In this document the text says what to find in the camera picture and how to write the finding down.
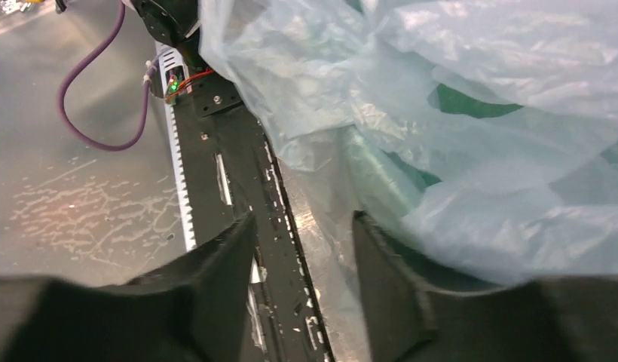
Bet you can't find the translucent blue trash bag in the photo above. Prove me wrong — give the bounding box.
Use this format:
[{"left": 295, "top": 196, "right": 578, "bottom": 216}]
[{"left": 197, "top": 0, "right": 618, "bottom": 362}]

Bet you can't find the green trash bin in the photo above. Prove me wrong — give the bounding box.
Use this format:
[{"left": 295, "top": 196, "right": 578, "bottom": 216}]
[{"left": 338, "top": 0, "right": 618, "bottom": 281}]

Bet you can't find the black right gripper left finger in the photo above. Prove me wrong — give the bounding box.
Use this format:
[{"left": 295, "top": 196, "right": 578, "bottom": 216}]
[{"left": 0, "top": 214, "right": 257, "bottom": 361}]

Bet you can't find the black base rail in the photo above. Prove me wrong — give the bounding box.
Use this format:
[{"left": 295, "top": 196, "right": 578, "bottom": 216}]
[{"left": 170, "top": 73, "right": 334, "bottom": 361}]

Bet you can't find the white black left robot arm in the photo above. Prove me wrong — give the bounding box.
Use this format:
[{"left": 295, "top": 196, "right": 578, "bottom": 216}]
[{"left": 130, "top": 0, "right": 208, "bottom": 71}]

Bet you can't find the white cable duct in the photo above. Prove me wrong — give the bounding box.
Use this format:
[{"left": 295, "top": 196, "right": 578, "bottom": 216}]
[{"left": 154, "top": 41, "right": 197, "bottom": 252}]

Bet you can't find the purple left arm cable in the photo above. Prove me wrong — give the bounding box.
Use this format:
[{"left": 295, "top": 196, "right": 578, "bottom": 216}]
[{"left": 57, "top": 0, "right": 153, "bottom": 152}]

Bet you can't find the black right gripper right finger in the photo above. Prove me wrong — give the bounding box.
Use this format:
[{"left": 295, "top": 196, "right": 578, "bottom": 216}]
[{"left": 352, "top": 211, "right": 618, "bottom": 361}]

